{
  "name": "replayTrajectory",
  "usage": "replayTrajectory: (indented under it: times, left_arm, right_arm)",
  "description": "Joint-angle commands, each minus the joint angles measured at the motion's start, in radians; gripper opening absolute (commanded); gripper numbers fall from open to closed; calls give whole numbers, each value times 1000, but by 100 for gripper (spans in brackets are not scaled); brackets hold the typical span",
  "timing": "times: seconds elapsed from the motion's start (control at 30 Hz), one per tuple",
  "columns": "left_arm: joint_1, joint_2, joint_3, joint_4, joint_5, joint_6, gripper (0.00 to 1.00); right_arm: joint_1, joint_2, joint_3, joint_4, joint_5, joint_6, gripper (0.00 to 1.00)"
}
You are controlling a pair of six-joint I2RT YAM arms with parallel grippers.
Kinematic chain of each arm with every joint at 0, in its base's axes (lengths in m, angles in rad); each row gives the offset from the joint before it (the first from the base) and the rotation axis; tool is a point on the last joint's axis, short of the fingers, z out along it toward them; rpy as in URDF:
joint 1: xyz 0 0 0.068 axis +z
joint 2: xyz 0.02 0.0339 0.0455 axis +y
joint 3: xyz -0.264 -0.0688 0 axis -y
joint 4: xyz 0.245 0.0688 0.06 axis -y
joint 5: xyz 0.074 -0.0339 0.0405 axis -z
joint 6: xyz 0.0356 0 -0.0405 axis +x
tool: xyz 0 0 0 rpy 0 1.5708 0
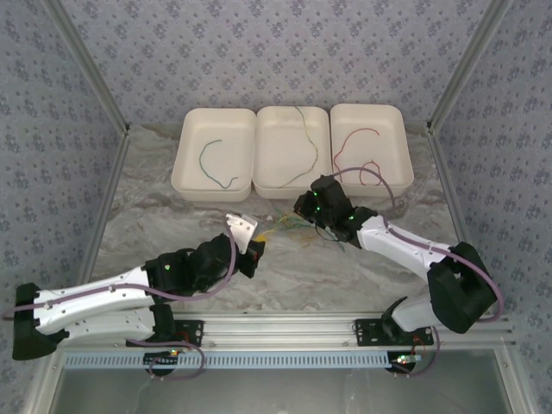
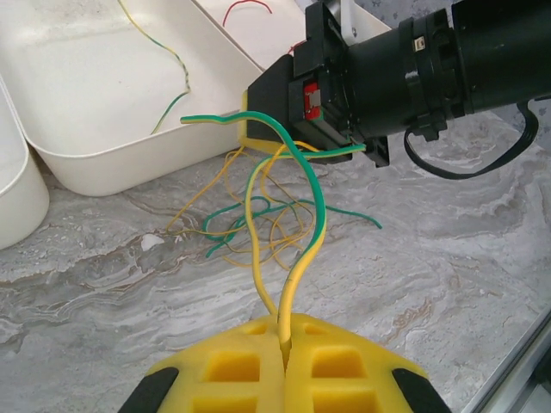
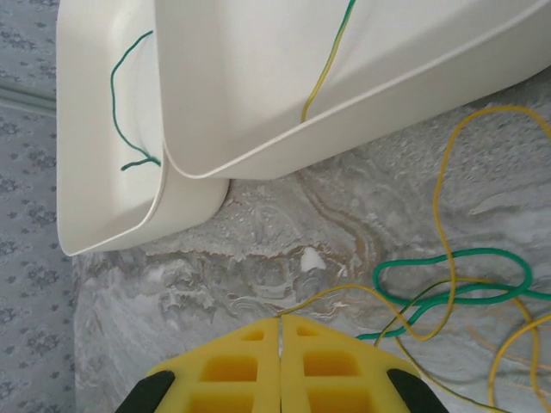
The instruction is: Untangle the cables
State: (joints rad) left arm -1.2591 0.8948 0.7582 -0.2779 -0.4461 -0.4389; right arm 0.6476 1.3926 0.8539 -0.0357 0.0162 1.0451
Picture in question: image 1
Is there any yellow green thin cable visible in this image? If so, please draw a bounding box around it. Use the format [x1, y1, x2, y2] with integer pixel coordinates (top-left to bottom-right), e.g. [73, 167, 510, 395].
[279, 104, 321, 189]

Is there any red thin cable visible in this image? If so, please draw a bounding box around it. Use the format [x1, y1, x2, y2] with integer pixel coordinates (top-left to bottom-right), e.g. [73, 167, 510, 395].
[332, 126, 386, 187]

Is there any teal green thin cable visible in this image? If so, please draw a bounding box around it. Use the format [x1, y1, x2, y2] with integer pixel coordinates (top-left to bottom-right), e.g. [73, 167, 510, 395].
[198, 138, 240, 190]

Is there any white plastic tray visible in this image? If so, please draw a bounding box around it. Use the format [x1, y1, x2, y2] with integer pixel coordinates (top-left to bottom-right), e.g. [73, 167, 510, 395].
[170, 107, 257, 203]
[329, 103, 416, 198]
[252, 105, 333, 200]

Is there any left black controller board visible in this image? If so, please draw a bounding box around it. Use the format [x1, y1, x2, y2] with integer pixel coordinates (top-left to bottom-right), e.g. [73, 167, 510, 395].
[144, 351, 181, 367]

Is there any black controller board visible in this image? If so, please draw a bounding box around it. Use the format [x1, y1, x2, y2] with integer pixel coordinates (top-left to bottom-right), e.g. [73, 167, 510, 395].
[389, 352, 422, 373]
[144, 351, 181, 367]

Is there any steel lower panel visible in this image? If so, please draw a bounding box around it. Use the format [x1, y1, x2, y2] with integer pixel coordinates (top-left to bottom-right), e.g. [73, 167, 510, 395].
[23, 348, 534, 414]

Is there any right black controller board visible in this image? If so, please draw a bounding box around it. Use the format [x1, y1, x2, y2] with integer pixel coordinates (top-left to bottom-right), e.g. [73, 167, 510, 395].
[389, 352, 422, 373]

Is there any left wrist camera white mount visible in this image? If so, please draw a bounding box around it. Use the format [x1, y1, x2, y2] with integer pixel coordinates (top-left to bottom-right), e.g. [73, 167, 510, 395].
[223, 211, 262, 254]

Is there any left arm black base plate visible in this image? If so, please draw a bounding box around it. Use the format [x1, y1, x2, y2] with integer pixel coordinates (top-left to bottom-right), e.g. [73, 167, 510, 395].
[125, 319, 204, 348]

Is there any aluminium mounting rail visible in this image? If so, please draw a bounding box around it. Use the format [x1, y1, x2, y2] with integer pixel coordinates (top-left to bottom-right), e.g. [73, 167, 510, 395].
[47, 310, 518, 348]

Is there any grey slotted cable duct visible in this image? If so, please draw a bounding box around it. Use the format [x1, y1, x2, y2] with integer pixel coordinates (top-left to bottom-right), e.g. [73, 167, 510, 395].
[63, 349, 400, 371]

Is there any right aluminium side rail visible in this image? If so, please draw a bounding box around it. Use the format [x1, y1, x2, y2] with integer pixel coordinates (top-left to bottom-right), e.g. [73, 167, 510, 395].
[424, 124, 495, 316]

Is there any aluminium side rail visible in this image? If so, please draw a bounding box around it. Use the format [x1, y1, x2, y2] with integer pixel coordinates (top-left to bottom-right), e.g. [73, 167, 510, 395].
[77, 129, 133, 281]
[424, 124, 495, 316]

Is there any left aluminium side rail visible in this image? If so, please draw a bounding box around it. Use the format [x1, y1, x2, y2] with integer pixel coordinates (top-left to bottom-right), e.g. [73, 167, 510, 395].
[77, 129, 133, 281]

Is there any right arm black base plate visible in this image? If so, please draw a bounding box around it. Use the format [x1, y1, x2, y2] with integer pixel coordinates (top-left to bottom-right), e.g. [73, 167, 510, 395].
[354, 317, 435, 348]

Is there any right aluminium frame post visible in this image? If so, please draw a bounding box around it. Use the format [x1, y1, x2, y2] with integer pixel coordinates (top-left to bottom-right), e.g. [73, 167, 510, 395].
[424, 0, 518, 135]

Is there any aluminium frame post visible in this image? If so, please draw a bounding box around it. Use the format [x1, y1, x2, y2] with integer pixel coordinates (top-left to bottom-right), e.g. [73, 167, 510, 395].
[424, 0, 518, 135]
[42, 0, 133, 137]

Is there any left aluminium frame post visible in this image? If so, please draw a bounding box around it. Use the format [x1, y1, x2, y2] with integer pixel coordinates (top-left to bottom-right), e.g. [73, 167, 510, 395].
[42, 0, 133, 137]

